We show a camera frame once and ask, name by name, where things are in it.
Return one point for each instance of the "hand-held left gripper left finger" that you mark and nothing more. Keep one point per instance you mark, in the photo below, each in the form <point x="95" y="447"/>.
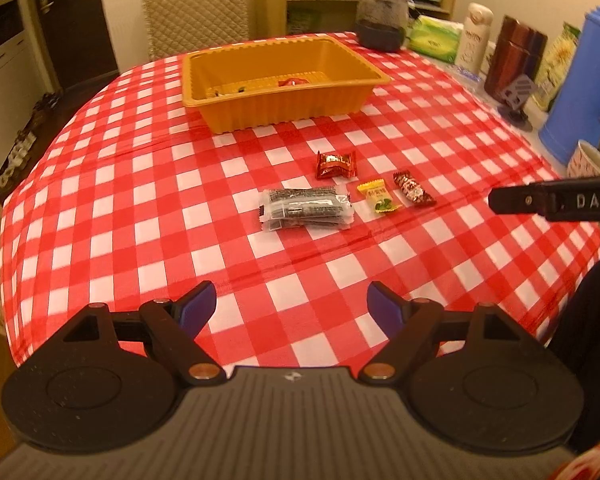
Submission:
<point x="197" y="307"/>

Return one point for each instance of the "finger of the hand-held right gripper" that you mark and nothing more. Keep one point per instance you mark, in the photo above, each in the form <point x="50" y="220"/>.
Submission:
<point x="517" y="200"/>

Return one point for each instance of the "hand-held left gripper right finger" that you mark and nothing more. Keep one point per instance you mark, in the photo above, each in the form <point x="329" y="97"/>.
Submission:
<point x="385" y="307"/>

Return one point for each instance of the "dark red candy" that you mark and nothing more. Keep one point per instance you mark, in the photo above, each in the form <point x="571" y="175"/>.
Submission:
<point x="414" y="189"/>

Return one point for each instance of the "yellow candy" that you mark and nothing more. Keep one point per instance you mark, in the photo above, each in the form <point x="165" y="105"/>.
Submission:
<point x="377" y="197"/>

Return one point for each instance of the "clear packet of dark sticks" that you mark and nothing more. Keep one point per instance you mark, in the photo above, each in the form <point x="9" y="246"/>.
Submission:
<point x="305" y="207"/>

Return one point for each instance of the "small red foil candy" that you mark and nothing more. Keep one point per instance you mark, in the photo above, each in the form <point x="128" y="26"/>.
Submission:
<point x="336" y="165"/>

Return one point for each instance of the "yellow plastic tray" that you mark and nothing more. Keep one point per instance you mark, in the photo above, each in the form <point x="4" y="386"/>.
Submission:
<point x="285" y="95"/>

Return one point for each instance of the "white patterned mug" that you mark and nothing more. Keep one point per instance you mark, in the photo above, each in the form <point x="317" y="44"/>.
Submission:
<point x="587" y="162"/>

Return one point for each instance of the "red white checkered tablecloth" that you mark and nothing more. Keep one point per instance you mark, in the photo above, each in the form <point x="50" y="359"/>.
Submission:
<point x="180" y="220"/>

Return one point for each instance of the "black phone stand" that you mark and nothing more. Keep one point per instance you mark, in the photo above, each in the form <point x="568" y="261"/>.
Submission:
<point x="517" y="97"/>

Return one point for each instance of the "blue plastic jug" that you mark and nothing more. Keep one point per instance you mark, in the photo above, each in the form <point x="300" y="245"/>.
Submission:
<point x="585" y="90"/>

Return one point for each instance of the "small blue box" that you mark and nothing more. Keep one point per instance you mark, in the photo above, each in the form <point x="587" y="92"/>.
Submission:
<point x="469" y="75"/>

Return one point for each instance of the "yellow green bag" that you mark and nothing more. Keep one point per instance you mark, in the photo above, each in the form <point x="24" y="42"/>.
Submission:
<point x="557" y="70"/>

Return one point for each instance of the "person's dark clothing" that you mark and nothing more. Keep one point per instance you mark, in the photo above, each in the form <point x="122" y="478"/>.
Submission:
<point x="592" y="340"/>

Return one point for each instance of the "brown metal thermos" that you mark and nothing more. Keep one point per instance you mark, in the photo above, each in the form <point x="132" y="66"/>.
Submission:
<point x="512" y="55"/>

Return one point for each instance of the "white thermos bottle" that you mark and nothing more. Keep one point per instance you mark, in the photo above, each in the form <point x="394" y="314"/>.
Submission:
<point x="474" y="40"/>

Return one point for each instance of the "green tissue pack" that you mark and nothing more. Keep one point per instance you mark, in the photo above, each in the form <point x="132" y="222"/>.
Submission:
<point x="435" y="40"/>

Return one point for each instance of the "dark glass jar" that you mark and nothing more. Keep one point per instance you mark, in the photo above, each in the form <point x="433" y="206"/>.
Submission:
<point x="382" y="20"/>

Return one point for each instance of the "row of shoes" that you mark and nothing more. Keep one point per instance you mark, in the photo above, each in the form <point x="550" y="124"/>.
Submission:
<point x="25" y="145"/>

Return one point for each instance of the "red white printed cloth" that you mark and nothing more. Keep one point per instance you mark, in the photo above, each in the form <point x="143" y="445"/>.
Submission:
<point x="590" y="465"/>

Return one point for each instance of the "wooden shelf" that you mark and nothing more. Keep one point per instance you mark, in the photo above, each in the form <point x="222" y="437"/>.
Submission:
<point x="270" y="5"/>

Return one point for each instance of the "dark wooden door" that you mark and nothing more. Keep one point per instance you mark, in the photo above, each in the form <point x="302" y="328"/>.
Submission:
<point x="72" y="20"/>

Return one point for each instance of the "white cabinet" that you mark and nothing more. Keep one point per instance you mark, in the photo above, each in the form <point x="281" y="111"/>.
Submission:
<point x="2" y="55"/>

